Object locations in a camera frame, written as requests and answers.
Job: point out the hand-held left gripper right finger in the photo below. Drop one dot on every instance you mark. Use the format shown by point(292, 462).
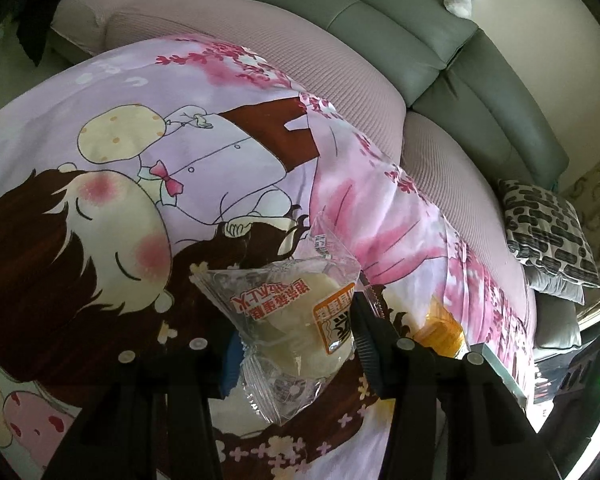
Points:
point(370, 355)

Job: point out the grey cushion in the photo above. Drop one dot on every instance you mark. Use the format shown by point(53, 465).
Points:
point(555, 287)

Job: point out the cream bun clear packet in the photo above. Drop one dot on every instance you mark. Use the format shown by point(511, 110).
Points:
point(290, 320)

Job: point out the orange snack packet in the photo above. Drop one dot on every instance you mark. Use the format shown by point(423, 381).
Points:
point(440, 332)

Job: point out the teal shallow box tray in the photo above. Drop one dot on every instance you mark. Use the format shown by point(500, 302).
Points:
point(505, 372)

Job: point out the grey sofa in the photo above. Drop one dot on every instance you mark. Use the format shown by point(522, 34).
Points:
point(405, 10)

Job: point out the black white patterned cushion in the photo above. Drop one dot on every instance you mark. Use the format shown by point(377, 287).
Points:
point(545, 230)

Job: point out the black clothing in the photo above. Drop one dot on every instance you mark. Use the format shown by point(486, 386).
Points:
point(55, 0)

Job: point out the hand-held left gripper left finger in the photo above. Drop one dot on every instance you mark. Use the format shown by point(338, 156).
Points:
point(228, 362)

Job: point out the pink sofa seat cover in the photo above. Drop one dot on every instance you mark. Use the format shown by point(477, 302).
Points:
point(330, 60)

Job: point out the printed cartoon blanket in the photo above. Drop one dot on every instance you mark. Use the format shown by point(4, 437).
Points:
point(180, 135)

